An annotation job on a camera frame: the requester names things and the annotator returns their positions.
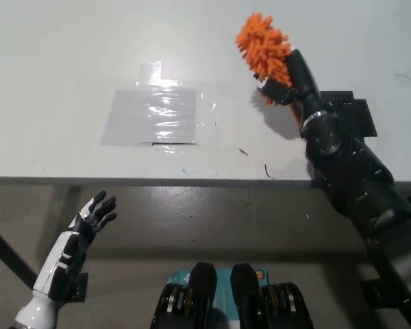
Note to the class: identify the black teal robot torso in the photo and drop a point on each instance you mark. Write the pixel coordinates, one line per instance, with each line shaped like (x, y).
(243, 298)

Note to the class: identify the black floor plate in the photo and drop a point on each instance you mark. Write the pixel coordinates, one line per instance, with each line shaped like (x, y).
(373, 291)
(79, 288)

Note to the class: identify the black tape patch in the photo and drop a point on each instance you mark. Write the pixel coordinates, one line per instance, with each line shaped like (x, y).
(363, 116)

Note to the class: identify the black table leg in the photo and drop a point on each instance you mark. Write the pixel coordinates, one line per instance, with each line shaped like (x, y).
(7, 246)

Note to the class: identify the clear glossy tape layer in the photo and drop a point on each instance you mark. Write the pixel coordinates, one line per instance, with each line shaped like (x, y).
(171, 113)

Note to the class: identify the orange microfibre duster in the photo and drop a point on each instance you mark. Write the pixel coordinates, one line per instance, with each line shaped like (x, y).
(263, 44)

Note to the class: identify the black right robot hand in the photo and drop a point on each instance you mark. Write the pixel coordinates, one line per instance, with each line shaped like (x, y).
(305, 82)

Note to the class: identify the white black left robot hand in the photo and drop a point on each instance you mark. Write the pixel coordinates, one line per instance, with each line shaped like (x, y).
(60, 253)

